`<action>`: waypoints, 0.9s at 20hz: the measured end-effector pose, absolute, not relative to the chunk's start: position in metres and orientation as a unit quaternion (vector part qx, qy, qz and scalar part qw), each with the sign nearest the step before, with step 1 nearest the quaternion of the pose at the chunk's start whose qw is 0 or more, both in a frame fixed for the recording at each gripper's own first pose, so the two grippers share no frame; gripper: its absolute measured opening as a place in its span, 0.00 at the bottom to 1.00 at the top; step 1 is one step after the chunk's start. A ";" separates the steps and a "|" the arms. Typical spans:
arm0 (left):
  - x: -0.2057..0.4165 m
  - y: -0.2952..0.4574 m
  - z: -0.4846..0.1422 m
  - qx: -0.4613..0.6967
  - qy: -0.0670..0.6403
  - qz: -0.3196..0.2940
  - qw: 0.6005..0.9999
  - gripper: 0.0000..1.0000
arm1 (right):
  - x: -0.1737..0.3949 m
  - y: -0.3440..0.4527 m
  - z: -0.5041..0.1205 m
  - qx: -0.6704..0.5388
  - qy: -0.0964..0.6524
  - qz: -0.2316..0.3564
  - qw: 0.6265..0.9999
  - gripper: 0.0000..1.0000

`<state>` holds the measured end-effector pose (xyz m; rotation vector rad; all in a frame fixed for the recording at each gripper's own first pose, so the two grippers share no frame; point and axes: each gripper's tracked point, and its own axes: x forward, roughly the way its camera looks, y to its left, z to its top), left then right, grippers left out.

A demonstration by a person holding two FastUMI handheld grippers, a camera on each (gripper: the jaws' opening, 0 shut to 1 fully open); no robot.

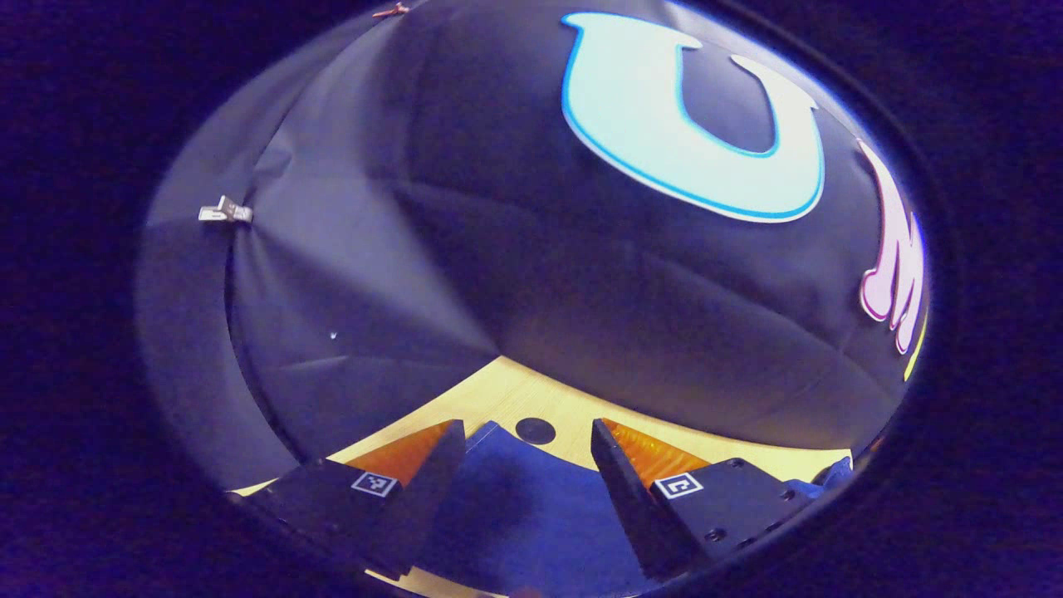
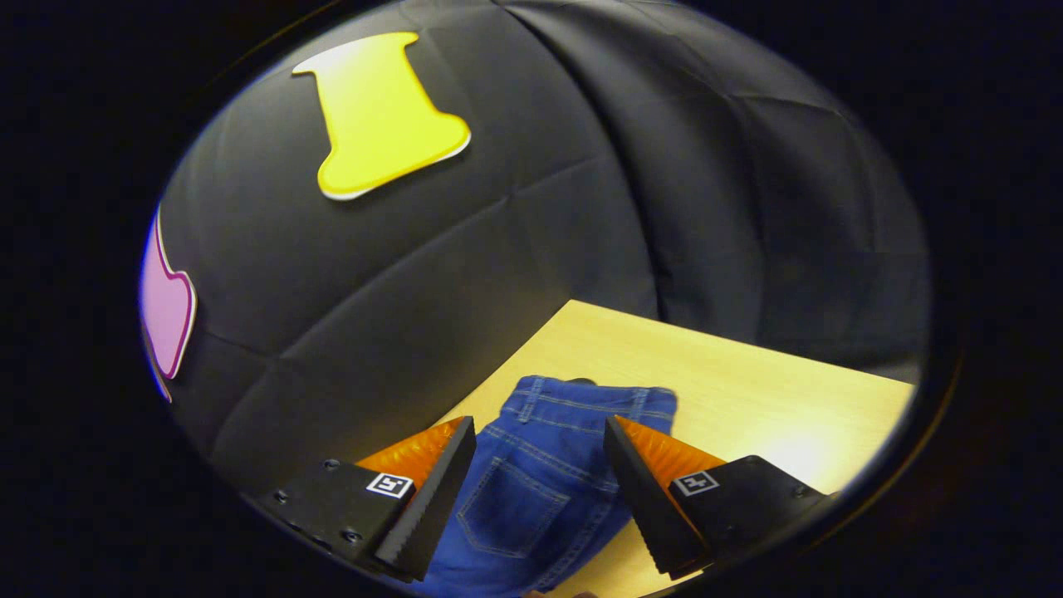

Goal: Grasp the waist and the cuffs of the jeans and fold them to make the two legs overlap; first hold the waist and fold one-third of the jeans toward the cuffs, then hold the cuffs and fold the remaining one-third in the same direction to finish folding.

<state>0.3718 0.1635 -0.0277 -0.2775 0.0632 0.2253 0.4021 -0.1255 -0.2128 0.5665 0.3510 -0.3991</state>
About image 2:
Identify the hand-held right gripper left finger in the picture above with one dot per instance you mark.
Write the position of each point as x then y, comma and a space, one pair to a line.
428, 507

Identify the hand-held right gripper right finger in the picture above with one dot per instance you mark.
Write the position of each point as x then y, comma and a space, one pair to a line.
648, 507

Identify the blue jeans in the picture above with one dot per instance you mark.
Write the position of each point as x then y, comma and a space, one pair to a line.
531, 465

